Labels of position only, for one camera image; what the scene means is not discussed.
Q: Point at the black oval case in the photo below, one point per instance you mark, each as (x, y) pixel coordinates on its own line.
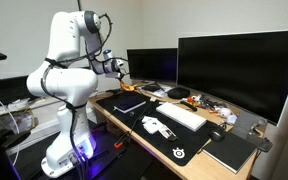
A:
(178, 92)

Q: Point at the black computer mouse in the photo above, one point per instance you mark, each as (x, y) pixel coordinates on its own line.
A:
(217, 134)

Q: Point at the small white card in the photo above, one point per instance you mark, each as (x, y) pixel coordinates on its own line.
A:
(146, 118)

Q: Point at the small black monitor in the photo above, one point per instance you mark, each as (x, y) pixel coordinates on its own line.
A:
(152, 64)

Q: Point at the black and white remote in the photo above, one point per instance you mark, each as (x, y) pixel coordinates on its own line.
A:
(168, 134)

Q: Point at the black stand base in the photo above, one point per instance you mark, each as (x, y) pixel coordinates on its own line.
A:
(262, 144)

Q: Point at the wooden desk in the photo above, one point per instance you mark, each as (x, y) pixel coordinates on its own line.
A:
(204, 166)

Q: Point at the black perforated robot table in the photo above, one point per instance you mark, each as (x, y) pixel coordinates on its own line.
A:
(117, 163)

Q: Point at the pile of small colourful items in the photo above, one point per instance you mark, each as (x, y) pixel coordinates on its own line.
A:
(200, 101)

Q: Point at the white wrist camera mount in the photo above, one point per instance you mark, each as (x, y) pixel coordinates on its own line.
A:
(117, 62)

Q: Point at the white keyboard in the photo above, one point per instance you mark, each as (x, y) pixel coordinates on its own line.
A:
(181, 116)

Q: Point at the large black monitor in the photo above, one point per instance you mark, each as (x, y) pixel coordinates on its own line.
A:
(244, 70)

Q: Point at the white round figurine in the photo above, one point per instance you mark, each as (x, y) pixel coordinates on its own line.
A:
(226, 113)

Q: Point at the black desk mat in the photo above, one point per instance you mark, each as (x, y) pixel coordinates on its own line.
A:
(184, 146)

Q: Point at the cluttered low shelf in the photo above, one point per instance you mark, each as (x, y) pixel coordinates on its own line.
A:
(14, 113)

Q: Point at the black book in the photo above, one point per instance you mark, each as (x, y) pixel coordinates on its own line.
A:
(130, 102)

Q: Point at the black device on papers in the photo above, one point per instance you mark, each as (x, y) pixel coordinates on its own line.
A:
(151, 88)

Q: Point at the black stick remote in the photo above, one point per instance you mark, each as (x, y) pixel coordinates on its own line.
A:
(188, 106)

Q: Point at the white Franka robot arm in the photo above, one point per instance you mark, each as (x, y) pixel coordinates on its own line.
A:
(67, 83)

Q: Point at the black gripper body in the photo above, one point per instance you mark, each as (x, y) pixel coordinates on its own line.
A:
(121, 71)

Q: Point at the orange cloth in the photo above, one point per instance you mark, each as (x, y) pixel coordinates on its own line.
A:
(128, 86)

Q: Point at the black flat notebook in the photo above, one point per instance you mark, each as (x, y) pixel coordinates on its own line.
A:
(230, 151)

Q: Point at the grey monitor stand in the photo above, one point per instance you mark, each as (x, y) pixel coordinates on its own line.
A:
(245, 123)

